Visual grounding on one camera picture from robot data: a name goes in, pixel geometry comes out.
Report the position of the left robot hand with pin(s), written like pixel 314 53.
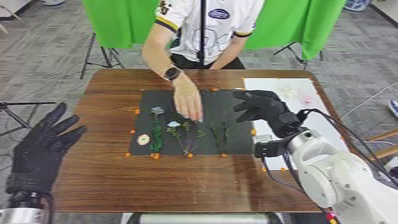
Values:
pixel 37 156

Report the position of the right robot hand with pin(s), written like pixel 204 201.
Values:
pixel 263 103

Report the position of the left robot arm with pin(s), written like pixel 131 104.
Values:
pixel 19 210

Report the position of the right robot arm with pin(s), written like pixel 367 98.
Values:
pixel 337 173

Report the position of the dark mat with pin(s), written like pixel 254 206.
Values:
pixel 147 100

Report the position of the person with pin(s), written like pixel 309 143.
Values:
pixel 177 20

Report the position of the white sheet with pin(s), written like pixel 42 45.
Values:
pixel 268 85

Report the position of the white flower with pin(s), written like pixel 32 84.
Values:
pixel 287 90

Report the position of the pink flower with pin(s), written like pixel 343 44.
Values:
pixel 305 99

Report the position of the green sprig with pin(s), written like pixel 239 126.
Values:
pixel 190 135
pixel 220 136

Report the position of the light blue flower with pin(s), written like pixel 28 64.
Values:
pixel 172 124

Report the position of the black tripod stand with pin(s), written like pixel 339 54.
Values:
pixel 293 50
pixel 106 55

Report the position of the yellow flower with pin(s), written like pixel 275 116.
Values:
pixel 142 139

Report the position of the black stand pole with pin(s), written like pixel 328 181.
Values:
pixel 202 33

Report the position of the pale grey bar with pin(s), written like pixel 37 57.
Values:
pixel 200 219

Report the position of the blue white vase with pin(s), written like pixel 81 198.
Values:
pixel 357 4

